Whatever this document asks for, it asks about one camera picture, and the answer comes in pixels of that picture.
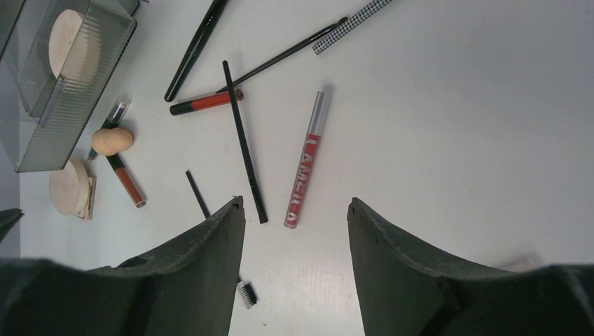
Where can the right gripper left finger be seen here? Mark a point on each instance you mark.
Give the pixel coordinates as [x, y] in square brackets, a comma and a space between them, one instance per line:
[185, 286]

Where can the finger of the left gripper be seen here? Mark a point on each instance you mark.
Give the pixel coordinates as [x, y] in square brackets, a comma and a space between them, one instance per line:
[9, 218]

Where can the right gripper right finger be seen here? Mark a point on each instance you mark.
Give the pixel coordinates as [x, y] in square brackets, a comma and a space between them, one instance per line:
[406, 286]

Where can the clear acrylic organizer box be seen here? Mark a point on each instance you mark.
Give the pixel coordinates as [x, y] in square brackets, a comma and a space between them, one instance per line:
[43, 117]

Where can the round beige powder puff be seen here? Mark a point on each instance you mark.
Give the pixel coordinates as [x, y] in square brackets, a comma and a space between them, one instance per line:
[74, 52]

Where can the black brow brush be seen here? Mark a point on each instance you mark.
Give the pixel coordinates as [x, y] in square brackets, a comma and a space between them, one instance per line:
[245, 288]

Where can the beige puff on base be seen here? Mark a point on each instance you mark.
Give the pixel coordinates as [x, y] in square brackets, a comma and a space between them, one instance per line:
[72, 190]

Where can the orange lip gloss tube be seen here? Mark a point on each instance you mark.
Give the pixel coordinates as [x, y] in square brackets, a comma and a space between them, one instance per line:
[125, 178]

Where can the beige blender sponge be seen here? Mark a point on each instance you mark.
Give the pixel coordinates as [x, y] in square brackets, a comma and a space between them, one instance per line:
[108, 142]

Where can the dark eyeliner pen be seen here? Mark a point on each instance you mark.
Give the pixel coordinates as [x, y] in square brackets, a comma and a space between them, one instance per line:
[113, 120]

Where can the red lip gloss tube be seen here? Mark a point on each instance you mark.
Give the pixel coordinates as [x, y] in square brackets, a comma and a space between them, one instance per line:
[308, 155]

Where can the red black lip pencil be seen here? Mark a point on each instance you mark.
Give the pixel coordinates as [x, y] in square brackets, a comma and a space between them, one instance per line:
[201, 103]

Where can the long thin black brush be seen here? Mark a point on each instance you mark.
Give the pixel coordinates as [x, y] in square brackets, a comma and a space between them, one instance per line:
[290, 51]

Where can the black powder brush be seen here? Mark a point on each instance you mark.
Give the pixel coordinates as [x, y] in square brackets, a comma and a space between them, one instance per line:
[195, 47]

